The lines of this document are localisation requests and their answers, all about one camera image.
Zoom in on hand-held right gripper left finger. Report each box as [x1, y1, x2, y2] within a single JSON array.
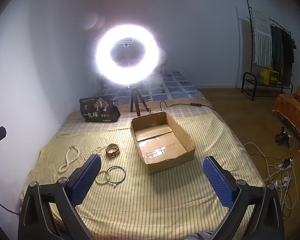
[[17, 154, 102, 240]]

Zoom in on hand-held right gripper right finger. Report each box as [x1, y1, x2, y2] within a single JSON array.
[[202, 156, 284, 240]]

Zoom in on pale bead bracelet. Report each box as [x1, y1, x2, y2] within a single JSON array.
[[95, 170, 111, 184]]

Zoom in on long pearl necklace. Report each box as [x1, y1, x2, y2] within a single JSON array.
[[59, 146, 80, 173]]

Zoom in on short pearl necklace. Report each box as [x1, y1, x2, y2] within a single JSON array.
[[84, 145, 107, 161]]

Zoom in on thin dark bangle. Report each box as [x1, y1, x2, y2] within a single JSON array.
[[106, 166, 127, 183]]

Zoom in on gold wristwatch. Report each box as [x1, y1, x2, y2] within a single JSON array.
[[105, 143, 121, 158]]

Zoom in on cardboard box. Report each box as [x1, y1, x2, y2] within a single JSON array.
[[130, 111, 196, 175]]

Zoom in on white power strip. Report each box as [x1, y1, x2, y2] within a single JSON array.
[[266, 177, 290, 189], [275, 158, 294, 171]]

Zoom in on yellow striped blanket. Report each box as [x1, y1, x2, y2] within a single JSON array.
[[19, 111, 266, 240]]

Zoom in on black printed bag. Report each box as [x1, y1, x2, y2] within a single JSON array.
[[79, 96, 121, 123]]

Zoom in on beige checked bed sheet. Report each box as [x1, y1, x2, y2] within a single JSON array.
[[59, 102, 216, 133]]

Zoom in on black device on floor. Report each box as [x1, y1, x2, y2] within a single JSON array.
[[275, 127, 291, 146]]

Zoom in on black tripod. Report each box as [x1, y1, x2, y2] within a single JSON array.
[[126, 84, 152, 117]]

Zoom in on orange cloth covered furniture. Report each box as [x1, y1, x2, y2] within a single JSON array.
[[271, 85, 300, 156]]

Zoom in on black clothes rack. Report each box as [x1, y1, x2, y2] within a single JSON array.
[[241, 0, 297, 102]]

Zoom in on blue checked quilt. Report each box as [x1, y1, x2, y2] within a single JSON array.
[[97, 65, 205, 105]]

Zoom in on yellow box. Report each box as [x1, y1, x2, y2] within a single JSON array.
[[261, 67, 280, 86]]

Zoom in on black hanging garment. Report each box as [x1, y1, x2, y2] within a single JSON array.
[[281, 29, 296, 87]]

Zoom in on dark grey hanging garment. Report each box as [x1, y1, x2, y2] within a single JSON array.
[[270, 25, 284, 71]]

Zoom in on white striped towel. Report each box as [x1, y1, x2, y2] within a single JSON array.
[[250, 9, 273, 67]]

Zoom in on power strip and cables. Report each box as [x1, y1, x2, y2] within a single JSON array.
[[243, 142, 298, 218]]

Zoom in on thin black cable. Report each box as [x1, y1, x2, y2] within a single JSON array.
[[0, 199, 21, 216]]

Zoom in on black cable with switch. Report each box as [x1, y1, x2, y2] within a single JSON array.
[[160, 100, 216, 112]]

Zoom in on white ring light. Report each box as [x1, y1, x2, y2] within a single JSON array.
[[93, 24, 163, 85]]

